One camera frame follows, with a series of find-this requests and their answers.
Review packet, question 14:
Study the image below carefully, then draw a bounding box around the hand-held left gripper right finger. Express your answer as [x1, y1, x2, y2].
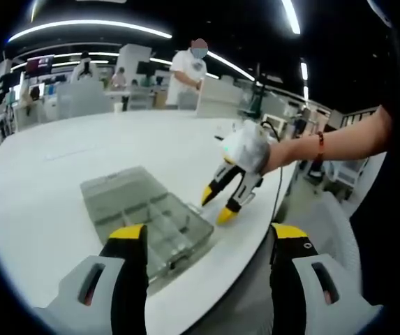
[269, 223, 385, 335]

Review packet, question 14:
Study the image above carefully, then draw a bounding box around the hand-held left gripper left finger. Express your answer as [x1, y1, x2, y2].
[45, 224, 151, 335]

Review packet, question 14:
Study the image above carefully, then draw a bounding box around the grey clear guide fixture box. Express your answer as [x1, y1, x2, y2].
[80, 166, 215, 285]

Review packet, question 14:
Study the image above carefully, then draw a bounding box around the person's right hand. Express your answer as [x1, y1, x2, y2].
[266, 133, 318, 176]

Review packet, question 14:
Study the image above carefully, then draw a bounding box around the small white framed box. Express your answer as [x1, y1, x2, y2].
[262, 117, 288, 141]

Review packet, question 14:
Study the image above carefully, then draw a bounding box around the dark green stand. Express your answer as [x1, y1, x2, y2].
[241, 64, 267, 119]

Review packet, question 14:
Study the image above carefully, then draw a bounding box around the white partition panel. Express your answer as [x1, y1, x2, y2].
[195, 77, 241, 118]

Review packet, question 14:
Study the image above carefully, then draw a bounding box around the person's black clothing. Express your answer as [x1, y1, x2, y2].
[349, 34, 400, 315]

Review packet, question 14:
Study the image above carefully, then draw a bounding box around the straight ceiling light strip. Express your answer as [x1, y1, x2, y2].
[281, 0, 302, 35]

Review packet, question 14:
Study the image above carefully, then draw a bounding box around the grey partition panel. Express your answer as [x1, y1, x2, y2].
[58, 80, 112, 118]

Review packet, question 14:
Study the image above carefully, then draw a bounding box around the curved ceiling light strip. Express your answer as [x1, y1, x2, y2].
[6, 20, 173, 43]

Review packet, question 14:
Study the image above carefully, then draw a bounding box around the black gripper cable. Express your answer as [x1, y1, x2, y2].
[259, 121, 286, 224]

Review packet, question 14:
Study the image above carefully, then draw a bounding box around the red bead bracelet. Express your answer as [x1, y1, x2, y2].
[312, 131, 327, 164]

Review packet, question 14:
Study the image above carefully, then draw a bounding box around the red wall screen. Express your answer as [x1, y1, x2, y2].
[26, 57, 54, 75]

